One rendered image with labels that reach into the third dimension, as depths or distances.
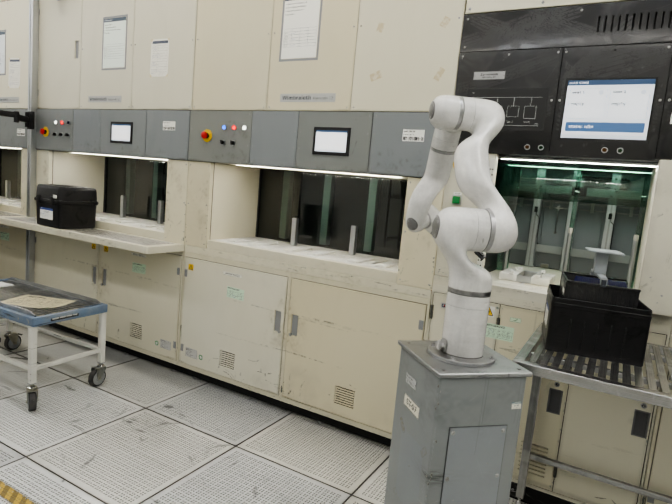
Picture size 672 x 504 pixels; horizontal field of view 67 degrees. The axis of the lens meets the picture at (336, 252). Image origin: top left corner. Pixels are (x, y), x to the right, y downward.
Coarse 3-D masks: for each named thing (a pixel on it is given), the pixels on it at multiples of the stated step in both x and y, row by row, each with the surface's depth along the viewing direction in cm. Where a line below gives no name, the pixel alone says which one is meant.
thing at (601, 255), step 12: (600, 252) 159; (612, 252) 158; (600, 264) 164; (564, 276) 168; (588, 276) 176; (600, 276) 157; (564, 288) 163; (576, 288) 158; (588, 288) 157; (600, 288) 156; (612, 288) 155; (624, 288) 153; (588, 300) 158; (600, 300) 156; (612, 300) 155; (624, 300) 154; (636, 300) 153
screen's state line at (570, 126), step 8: (568, 128) 191; (576, 128) 190; (584, 128) 189; (592, 128) 187; (600, 128) 186; (608, 128) 185; (616, 128) 184; (624, 128) 182; (632, 128) 181; (640, 128) 180
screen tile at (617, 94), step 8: (616, 88) 183; (624, 88) 182; (632, 88) 180; (640, 88) 179; (648, 88) 178; (616, 96) 183; (624, 96) 182; (632, 96) 180; (640, 96) 179; (648, 96) 178; (640, 104) 179; (608, 112) 184; (616, 112) 183; (624, 112) 182; (632, 112) 181; (640, 112) 180
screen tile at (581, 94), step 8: (584, 88) 188; (592, 88) 186; (600, 88) 185; (576, 96) 189; (584, 96) 188; (592, 96) 187; (600, 96) 185; (568, 104) 191; (600, 104) 186; (568, 112) 191; (576, 112) 190; (584, 112) 188; (592, 112) 187; (600, 112) 186
